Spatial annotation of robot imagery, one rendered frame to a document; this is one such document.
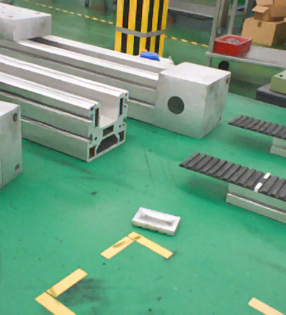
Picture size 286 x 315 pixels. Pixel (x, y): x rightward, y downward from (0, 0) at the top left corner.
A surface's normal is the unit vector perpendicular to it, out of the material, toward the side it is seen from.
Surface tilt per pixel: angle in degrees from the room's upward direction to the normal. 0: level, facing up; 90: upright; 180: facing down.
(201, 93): 90
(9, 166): 90
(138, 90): 90
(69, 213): 0
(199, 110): 90
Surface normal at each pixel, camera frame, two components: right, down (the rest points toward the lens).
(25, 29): 0.85, 0.29
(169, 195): 0.08, -0.89
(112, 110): -0.51, 0.34
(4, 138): 0.94, 0.22
